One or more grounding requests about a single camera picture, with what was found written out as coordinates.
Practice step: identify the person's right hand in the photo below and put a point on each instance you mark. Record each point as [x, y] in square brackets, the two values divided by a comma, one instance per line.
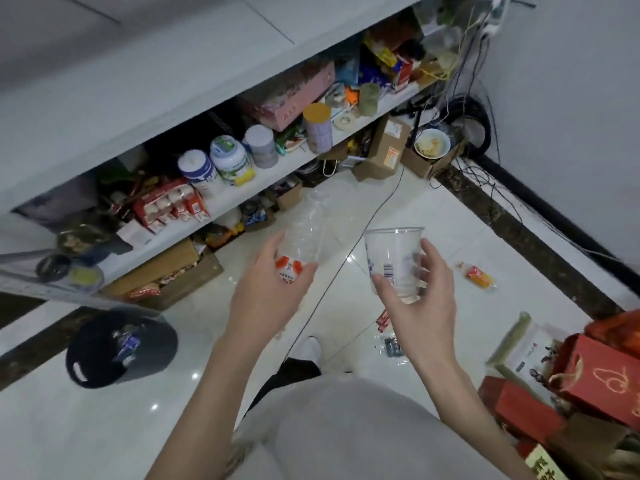
[427, 324]

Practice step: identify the person's left hand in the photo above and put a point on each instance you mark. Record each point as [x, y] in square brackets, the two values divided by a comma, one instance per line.
[260, 299]

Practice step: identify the person's right thumb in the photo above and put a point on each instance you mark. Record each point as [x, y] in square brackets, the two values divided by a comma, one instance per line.
[388, 290]

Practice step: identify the person's left thumb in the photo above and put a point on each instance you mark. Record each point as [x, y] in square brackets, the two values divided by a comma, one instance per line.
[303, 275]

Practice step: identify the clear plastic cup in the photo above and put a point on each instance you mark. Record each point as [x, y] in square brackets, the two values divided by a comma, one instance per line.
[392, 254]

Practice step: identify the clear plastic bottle orange label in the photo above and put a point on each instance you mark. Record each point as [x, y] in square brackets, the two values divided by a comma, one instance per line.
[305, 229]

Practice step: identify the person's left forearm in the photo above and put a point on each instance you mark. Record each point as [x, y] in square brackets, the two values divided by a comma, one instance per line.
[210, 409]

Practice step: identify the person's right forearm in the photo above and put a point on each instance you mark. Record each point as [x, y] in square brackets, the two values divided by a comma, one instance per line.
[465, 419]

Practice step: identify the red wrapper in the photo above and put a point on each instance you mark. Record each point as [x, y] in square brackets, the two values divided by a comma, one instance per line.
[383, 320]

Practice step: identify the clear dark wrapper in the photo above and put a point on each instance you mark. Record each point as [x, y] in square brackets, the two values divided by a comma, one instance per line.
[391, 346]

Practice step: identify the white shoe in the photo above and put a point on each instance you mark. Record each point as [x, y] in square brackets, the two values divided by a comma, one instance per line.
[309, 348]

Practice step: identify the small cardboard box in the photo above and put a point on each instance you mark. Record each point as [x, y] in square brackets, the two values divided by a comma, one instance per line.
[290, 197]

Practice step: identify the orange snack packet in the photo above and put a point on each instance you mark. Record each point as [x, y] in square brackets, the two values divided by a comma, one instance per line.
[477, 275]

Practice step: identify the black trousers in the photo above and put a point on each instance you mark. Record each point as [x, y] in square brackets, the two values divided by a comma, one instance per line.
[287, 377]

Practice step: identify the open cardboard box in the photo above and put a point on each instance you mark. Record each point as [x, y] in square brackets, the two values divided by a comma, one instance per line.
[430, 163]

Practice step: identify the white jar green label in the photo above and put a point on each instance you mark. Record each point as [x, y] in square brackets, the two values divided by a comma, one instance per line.
[231, 159]

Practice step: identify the grey can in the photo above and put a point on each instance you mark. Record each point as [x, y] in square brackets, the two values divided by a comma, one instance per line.
[261, 145]

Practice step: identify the tall cardboard box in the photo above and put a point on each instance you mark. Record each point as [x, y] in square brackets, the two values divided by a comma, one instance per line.
[385, 149]

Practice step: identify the cardboard box of snacks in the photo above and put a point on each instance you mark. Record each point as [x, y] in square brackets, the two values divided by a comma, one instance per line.
[160, 277]

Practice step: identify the grey shirt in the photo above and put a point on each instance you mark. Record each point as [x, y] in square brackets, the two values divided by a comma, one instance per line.
[360, 434]

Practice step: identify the purple can yellow lid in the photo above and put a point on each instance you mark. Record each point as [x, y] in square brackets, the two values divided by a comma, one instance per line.
[318, 127]

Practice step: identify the white tub blue label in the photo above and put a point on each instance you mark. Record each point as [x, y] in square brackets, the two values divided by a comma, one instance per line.
[197, 169]

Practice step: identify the red carton of milk packs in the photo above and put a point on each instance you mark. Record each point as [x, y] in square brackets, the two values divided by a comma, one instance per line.
[170, 204]

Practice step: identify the white bowl with food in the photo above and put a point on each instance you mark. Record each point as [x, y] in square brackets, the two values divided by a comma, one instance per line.
[432, 143]

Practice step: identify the white green package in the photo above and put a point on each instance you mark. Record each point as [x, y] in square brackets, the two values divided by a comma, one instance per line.
[530, 352]

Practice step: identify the white tape roll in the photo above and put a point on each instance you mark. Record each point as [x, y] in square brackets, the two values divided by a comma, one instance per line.
[345, 121]

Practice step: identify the pink box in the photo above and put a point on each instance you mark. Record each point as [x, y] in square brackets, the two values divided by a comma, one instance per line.
[287, 97]

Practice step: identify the black round fan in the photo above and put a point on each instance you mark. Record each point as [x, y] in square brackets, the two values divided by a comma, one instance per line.
[472, 122]

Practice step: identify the green translucent cup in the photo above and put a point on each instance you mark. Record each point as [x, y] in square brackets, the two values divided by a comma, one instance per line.
[369, 98]

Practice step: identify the black trash bin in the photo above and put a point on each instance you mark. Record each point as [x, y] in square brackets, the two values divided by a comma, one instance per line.
[120, 352]

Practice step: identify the blue snack packet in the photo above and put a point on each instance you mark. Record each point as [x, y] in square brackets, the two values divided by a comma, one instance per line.
[374, 69]

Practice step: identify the red yellow box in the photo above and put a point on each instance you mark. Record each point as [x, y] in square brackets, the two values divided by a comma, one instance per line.
[403, 72]

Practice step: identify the dark bowl with food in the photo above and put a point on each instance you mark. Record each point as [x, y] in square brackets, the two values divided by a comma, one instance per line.
[80, 240]

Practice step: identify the red gift bag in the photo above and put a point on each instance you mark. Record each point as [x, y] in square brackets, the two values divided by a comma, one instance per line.
[597, 377]

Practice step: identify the orange red bag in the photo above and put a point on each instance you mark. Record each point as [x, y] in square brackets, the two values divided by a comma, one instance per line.
[617, 329]

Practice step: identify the yellow label box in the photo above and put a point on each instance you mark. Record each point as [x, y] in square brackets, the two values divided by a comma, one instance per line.
[545, 464]

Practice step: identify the white shelf unit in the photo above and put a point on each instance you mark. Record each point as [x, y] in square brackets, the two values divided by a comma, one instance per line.
[150, 79]

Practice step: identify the black lidded jar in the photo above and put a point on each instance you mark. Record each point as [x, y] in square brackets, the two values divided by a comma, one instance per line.
[53, 267]

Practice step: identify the brown paper bag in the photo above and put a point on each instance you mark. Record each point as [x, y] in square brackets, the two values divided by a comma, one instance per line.
[595, 444]

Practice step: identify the white power strip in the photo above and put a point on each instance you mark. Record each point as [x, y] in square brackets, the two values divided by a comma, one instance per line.
[496, 12]

